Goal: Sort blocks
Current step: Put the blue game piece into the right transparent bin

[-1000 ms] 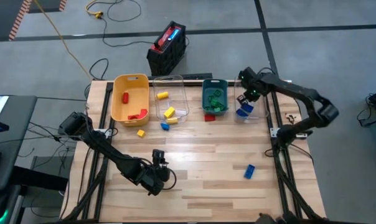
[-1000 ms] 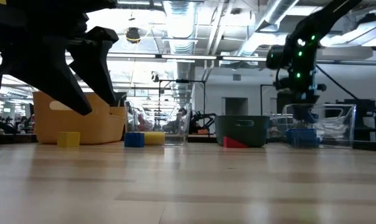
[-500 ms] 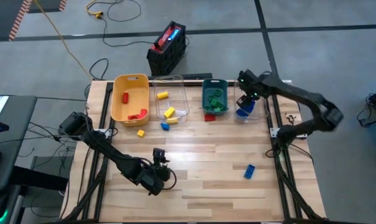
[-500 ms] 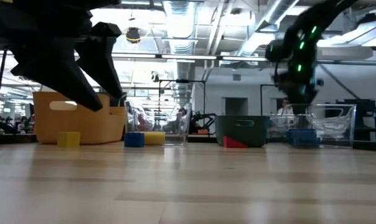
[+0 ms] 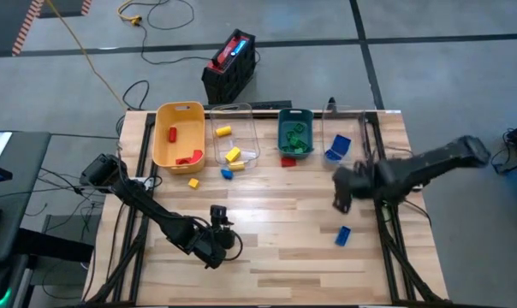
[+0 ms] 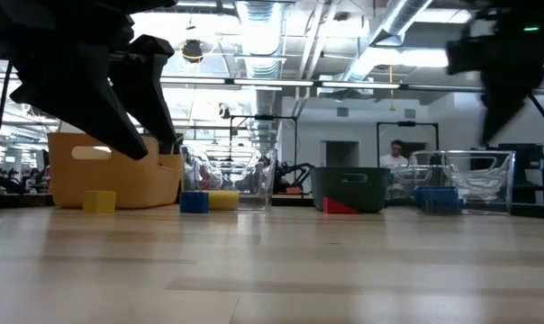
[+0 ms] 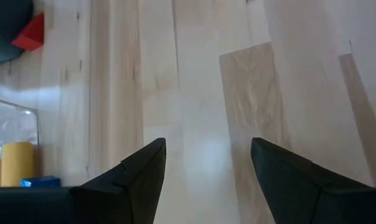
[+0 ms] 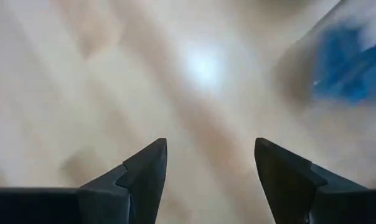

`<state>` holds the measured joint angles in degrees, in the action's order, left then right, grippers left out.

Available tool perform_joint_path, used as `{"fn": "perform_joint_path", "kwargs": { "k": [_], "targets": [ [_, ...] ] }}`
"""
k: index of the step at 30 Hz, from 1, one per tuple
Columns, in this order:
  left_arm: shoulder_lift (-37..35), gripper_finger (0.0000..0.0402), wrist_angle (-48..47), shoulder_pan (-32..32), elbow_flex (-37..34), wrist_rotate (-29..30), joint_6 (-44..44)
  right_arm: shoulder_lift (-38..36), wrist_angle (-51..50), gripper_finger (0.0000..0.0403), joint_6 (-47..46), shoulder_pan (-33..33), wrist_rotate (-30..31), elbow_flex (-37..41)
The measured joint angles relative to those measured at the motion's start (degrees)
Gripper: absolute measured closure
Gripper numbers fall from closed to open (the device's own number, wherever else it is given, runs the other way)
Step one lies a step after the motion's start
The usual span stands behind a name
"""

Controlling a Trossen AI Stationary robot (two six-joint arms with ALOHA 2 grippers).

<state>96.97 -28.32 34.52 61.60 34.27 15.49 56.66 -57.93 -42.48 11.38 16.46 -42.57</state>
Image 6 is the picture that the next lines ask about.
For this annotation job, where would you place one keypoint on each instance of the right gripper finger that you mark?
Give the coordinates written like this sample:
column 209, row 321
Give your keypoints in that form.
column 501, row 108

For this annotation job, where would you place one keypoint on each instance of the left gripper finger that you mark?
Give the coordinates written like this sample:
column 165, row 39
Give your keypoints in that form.
column 74, row 90
column 141, row 81

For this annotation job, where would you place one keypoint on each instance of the wide blue studded brick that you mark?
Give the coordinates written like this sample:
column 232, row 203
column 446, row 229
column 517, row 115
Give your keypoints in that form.
column 438, row 200

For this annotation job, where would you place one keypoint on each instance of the small yellow cube block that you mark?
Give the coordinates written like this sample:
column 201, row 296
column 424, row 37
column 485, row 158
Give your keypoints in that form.
column 99, row 201

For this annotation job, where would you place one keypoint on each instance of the small blue toy brick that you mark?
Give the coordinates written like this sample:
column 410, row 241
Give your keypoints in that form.
column 194, row 202

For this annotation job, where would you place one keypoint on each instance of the yellow cylinder block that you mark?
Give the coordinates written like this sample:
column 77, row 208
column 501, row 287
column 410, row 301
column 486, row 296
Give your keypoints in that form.
column 223, row 200

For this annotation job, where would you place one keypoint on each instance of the red wedge block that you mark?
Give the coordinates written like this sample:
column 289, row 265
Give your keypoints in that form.
column 337, row 208

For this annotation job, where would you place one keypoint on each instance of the background black robot arm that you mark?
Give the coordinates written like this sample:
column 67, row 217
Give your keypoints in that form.
column 294, row 170

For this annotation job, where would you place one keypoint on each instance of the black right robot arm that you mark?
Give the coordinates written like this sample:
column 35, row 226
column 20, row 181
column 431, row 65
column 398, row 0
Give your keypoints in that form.
column 515, row 13

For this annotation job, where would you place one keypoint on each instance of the clear plastic bin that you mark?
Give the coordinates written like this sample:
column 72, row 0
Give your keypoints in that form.
column 258, row 180
column 479, row 180

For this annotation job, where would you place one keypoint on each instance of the long ceiling light strip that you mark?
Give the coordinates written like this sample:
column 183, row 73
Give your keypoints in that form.
column 236, row 82
column 359, row 85

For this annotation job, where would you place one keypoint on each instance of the yellow plastic bin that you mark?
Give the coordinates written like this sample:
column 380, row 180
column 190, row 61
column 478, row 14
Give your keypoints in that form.
column 132, row 180

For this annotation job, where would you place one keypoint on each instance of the person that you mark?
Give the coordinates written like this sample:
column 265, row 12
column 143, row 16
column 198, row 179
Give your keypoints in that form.
column 393, row 158

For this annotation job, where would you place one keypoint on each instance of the teal plastic bin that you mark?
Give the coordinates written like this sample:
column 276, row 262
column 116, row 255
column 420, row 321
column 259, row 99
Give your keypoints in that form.
column 350, row 189

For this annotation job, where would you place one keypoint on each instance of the black dome ceiling camera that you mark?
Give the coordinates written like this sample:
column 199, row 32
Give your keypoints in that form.
column 192, row 49

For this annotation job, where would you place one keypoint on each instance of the black metal gantry frame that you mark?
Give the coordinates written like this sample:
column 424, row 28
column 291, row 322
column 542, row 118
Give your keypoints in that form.
column 407, row 123
column 263, row 117

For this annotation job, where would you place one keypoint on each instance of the silver ceiling duct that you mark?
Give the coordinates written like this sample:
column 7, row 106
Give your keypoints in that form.
column 398, row 22
column 260, row 36

